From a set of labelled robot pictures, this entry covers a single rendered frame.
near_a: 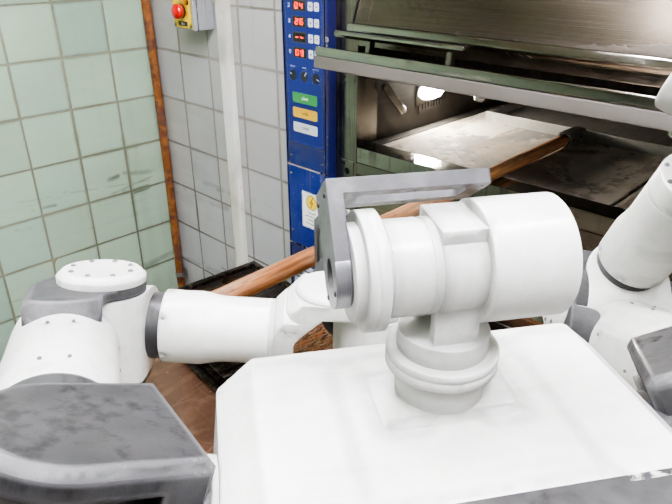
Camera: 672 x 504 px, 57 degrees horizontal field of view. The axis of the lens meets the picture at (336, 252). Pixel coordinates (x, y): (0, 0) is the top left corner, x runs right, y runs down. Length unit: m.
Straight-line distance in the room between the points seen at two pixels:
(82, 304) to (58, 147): 1.58
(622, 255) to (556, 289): 0.35
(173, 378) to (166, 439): 1.42
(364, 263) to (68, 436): 0.17
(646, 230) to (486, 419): 0.33
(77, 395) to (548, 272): 0.26
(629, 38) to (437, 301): 0.90
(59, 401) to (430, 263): 0.21
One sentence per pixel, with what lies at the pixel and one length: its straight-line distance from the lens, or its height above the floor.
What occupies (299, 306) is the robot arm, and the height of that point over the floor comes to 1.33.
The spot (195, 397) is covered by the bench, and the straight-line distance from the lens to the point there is 1.69.
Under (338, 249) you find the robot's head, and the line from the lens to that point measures 0.30.
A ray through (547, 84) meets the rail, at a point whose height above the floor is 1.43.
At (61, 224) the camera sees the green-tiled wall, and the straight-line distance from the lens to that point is 2.18.
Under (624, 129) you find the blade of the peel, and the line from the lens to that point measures 1.86.
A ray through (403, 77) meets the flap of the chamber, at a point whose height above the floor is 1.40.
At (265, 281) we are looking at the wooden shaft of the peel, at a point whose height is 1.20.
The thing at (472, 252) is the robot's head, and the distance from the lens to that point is 0.31.
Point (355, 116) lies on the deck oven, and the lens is 1.54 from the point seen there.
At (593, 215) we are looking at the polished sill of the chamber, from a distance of 1.26.
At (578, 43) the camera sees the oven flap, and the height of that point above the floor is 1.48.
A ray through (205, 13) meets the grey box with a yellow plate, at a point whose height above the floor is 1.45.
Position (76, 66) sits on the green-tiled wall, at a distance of 2.10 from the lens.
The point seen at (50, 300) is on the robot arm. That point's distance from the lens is 0.56.
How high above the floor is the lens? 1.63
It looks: 27 degrees down
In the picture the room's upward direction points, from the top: straight up
